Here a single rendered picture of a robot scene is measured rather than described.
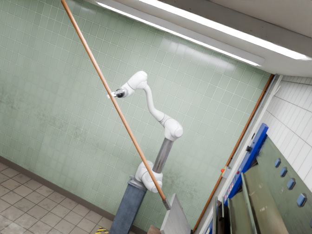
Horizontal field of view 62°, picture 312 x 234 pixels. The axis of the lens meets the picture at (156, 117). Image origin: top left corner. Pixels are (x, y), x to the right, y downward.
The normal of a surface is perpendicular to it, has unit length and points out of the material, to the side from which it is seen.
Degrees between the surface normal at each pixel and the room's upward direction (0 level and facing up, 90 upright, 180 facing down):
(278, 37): 90
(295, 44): 90
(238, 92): 90
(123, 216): 90
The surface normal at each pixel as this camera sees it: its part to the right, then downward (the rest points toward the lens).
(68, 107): -0.23, 0.17
